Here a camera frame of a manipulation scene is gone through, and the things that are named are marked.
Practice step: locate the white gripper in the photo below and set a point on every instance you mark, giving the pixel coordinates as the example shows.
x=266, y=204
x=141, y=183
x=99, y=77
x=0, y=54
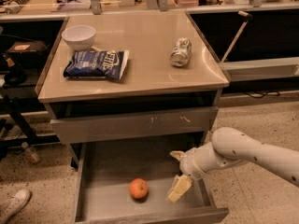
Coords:
x=188, y=163

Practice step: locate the orange fruit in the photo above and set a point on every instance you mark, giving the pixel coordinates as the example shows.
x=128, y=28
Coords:
x=138, y=188

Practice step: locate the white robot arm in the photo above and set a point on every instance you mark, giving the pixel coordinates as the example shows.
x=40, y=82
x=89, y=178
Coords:
x=229, y=147

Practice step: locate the open grey middle drawer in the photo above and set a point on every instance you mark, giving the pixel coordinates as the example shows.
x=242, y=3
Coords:
x=106, y=170

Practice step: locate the grey drawer cabinet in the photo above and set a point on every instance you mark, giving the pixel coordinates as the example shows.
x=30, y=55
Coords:
x=149, y=83

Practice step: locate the closed grey upper drawer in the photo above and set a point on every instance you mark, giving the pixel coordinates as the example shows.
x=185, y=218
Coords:
x=134, y=125

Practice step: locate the crushed silver soda can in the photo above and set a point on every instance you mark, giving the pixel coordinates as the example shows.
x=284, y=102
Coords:
x=181, y=52

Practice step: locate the blue chip bag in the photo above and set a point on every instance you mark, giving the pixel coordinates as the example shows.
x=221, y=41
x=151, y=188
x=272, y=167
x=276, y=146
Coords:
x=97, y=64

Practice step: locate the plastic bottle on floor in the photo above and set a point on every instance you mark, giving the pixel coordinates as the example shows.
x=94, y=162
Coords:
x=30, y=153

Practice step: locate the white sneaker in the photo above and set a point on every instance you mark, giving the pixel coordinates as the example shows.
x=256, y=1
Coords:
x=14, y=205

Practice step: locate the white ceramic bowl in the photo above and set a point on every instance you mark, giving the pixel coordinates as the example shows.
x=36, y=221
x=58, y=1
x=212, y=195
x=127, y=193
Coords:
x=80, y=37

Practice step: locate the white stick with black tip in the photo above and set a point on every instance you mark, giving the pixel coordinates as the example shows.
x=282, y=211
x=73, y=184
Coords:
x=246, y=18

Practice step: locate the black box with label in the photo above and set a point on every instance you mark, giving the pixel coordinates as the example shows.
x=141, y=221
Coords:
x=28, y=49

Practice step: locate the black stand frame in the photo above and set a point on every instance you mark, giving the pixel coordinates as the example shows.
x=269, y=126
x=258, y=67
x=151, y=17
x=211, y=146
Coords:
x=31, y=138

